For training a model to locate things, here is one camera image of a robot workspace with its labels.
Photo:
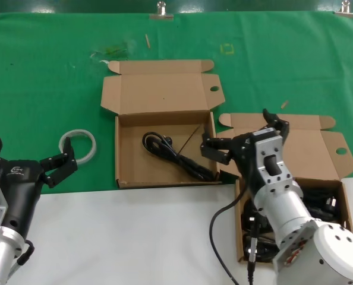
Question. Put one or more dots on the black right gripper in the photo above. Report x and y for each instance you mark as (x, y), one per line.
(246, 157)

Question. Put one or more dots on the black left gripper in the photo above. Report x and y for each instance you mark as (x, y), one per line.
(22, 190)

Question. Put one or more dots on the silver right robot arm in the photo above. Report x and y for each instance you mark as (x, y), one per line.
(289, 213)

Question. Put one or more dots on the brown cardboard mailer box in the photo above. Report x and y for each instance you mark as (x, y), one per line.
(135, 166)
(313, 154)

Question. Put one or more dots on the small wooden stick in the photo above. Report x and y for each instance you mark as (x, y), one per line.
(147, 41)
(284, 104)

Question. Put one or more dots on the clear tape roll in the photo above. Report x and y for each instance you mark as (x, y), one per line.
(92, 145)

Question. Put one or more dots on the green table cloth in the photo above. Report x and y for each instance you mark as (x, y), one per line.
(45, 74)

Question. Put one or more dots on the green clear plastic scrap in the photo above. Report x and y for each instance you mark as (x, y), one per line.
(117, 50)

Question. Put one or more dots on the silver metal binder clip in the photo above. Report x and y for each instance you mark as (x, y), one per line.
(346, 14)
(161, 17)

